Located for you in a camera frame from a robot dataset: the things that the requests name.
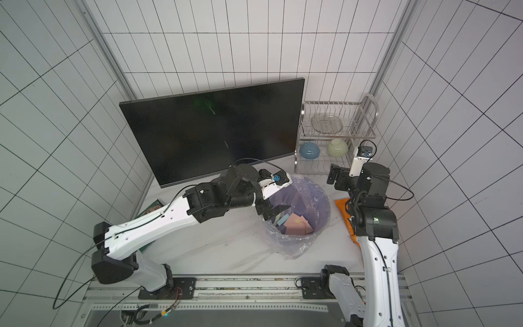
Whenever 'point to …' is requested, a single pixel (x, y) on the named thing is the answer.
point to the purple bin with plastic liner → (308, 197)
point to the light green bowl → (337, 148)
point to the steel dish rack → (359, 120)
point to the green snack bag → (154, 206)
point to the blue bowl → (309, 150)
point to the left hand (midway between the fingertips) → (276, 196)
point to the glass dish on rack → (326, 123)
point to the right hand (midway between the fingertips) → (337, 164)
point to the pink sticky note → (297, 225)
